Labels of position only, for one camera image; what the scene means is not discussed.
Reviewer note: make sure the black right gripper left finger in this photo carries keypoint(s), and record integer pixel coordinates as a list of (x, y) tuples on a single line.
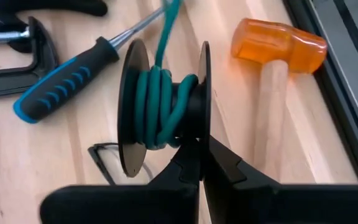
[(120, 205)]

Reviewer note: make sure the clear safety glasses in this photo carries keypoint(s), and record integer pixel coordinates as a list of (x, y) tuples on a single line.
[(102, 160)]

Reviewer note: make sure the black and grey work glove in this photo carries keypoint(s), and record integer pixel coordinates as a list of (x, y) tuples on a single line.
[(57, 6)]

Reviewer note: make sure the black and blue screwdriver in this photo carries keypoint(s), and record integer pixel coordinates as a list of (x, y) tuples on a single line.
[(64, 84)]

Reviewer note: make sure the black C-clamp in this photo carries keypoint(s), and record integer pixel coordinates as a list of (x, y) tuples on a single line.
[(39, 62)]

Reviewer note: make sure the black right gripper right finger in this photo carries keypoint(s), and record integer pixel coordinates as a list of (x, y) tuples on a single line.
[(275, 208)]

